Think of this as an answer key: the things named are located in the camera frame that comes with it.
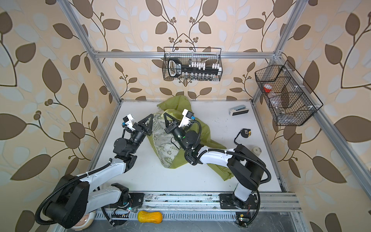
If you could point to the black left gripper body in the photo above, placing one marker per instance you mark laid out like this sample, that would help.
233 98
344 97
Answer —
137 137

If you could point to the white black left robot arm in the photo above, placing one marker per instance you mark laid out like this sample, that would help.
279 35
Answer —
76 196

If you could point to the black tape measure with strap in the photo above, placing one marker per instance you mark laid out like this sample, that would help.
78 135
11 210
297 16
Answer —
245 133

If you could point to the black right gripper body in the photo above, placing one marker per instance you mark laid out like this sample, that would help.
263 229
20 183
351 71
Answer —
180 135

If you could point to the black wire basket right wall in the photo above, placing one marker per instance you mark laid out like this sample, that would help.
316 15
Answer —
292 101

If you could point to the light blue white stapler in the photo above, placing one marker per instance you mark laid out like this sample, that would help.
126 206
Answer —
238 110

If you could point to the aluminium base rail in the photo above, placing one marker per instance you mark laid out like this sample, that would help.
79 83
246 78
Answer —
204 206

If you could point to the aluminium frame strut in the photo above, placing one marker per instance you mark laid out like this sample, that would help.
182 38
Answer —
73 20

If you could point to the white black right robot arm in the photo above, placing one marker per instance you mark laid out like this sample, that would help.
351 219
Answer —
247 168

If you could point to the green zip-up hooded jacket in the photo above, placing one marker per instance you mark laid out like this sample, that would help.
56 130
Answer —
169 141

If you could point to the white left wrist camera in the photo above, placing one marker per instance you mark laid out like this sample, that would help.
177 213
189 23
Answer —
128 122

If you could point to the white tape roll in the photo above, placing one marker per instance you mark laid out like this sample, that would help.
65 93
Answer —
257 151

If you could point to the black wire basket back wall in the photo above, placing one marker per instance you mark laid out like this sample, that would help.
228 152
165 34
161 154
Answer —
204 54

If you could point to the red capped bottle in basket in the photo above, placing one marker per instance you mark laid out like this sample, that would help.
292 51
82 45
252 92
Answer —
267 88

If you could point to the round beige dish on floor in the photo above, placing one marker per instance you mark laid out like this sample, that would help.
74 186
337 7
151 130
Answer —
85 222

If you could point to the black wire basket wall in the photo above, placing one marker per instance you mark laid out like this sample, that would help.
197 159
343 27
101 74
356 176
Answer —
292 101
204 54

